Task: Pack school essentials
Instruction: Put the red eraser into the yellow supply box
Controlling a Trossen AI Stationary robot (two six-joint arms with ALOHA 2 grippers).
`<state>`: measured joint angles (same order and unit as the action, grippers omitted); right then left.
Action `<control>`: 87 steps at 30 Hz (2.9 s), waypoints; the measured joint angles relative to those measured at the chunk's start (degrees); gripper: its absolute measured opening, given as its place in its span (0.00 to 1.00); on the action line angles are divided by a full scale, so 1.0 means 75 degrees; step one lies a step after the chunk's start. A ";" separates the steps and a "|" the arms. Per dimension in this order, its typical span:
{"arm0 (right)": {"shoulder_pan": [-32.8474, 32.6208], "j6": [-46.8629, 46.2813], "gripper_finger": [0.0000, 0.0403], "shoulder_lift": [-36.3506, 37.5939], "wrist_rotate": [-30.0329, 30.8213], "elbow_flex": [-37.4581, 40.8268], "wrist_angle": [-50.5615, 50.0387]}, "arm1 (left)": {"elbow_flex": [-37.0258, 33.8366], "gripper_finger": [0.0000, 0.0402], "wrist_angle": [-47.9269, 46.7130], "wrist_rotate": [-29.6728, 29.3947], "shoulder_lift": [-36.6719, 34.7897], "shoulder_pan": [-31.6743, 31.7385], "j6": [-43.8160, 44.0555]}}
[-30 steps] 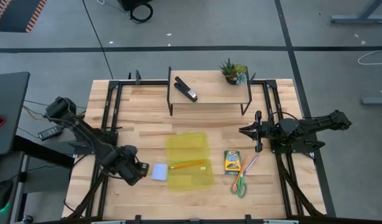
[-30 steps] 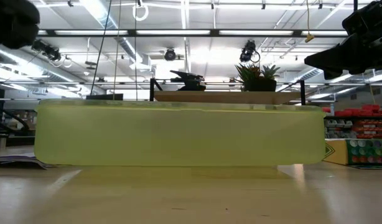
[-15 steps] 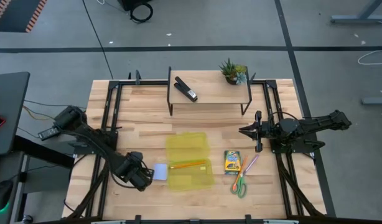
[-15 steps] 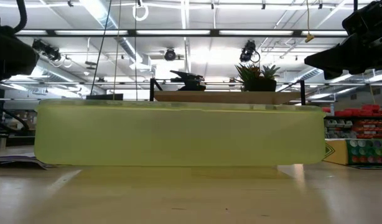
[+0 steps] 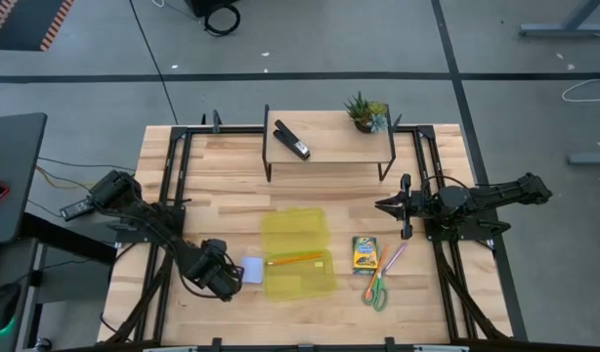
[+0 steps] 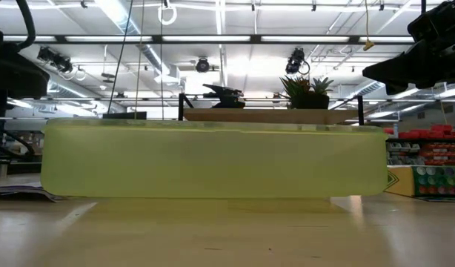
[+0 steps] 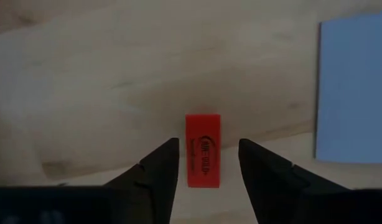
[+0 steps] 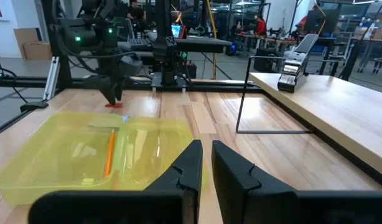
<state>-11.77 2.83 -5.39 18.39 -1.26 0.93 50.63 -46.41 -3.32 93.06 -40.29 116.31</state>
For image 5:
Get black power adapter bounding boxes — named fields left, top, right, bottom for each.
left=59, top=198, right=97, bottom=221

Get black box on floor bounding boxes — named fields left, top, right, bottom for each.
left=185, top=0, right=240, bottom=19

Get wooden shelf riser black legs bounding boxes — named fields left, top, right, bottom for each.
left=262, top=104, right=403, bottom=183

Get yellow cable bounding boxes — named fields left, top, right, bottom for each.
left=34, top=164, right=94, bottom=191

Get grey desk leg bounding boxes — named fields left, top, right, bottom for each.
left=518, top=0, right=600, bottom=39

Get black computer mouse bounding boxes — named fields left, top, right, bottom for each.
left=0, top=282, right=21, bottom=333

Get yellow green crayon box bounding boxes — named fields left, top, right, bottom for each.
left=352, top=236, right=379, bottom=276

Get potted succulent plant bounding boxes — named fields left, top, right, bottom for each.
left=344, top=91, right=390, bottom=134

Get black stapler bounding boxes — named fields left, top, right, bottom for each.
left=273, top=118, right=312, bottom=161

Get yellow translucent pencil case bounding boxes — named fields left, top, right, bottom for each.
left=259, top=207, right=338, bottom=302

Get yellow wooden pencil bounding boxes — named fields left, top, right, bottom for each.
left=265, top=251, right=325, bottom=267

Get orange black striped mat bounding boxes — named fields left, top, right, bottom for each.
left=0, top=0, right=75, bottom=53

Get white floor cable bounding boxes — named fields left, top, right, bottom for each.
left=561, top=75, right=600, bottom=104

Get coiled black cable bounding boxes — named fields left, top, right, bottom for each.
left=203, top=3, right=241, bottom=38

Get dark side desk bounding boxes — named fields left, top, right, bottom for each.
left=0, top=112, right=118, bottom=352

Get purple pen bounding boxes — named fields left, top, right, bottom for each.
left=381, top=242, right=407, bottom=276

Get light blue sticky note pad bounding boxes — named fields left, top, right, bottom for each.
left=240, top=256, right=265, bottom=286

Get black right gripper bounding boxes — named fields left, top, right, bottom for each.
left=375, top=174, right=441, bottom=241

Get black metal table frame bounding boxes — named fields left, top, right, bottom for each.
left=97, top=110, right=529, bottom=352

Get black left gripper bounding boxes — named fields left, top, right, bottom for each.
left=194, top=238, right=244, bottom=302

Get grey desk foot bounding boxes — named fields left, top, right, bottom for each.
left=567, top=152, right=600, bottom=166

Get thin black floor cable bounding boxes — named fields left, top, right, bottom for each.
left=128, top=0, right=179, bottom=126

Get green orange scissors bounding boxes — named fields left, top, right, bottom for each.
left=362, top=243, right=391, bottom=313

